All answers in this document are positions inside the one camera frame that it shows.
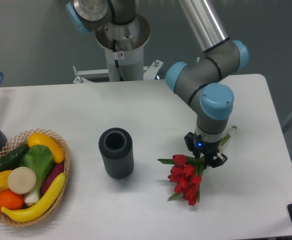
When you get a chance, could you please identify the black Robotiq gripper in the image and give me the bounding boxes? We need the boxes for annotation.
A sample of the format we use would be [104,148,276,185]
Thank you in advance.
[184,132,228,168]

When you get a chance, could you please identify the red tulip bouquet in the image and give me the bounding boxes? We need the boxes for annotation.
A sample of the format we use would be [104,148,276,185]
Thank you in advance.
[158,125,238,206]

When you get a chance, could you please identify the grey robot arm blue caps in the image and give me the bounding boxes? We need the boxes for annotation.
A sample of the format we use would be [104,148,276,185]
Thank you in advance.
[66,0,249,168]

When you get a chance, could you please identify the dark grey ribbed vase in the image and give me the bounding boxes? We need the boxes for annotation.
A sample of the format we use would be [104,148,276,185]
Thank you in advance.
[98,127,134,179]

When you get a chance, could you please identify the purple sweet potato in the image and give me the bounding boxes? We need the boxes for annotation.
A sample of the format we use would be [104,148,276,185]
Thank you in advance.
[40,162,64,196]

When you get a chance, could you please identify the green bok choy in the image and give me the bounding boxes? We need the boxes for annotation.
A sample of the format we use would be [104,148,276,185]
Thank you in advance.
[19,145,53,206]

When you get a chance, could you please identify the yellow banana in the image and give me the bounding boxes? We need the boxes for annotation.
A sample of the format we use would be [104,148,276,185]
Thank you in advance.
[1,172,66,223]

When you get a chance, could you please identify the beige round disc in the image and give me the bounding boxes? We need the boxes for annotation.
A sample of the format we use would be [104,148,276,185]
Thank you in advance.
[7,166,36,195]

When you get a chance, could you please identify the woven wicker basket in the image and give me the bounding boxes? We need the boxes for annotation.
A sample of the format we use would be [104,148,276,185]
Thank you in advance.
[0,129,70,228]

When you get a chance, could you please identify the green cucumber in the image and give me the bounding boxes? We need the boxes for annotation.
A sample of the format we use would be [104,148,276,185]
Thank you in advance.
[0,144,29,172]

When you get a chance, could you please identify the orange fruit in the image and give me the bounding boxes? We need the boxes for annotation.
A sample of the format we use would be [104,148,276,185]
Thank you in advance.
[0,190,24,212]

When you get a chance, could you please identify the white metal mounting frame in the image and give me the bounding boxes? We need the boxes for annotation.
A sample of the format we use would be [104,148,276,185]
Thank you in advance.
[73,59,164,84]

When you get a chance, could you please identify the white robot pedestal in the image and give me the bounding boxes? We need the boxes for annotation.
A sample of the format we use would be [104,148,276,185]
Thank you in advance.
[95,13,150,82]

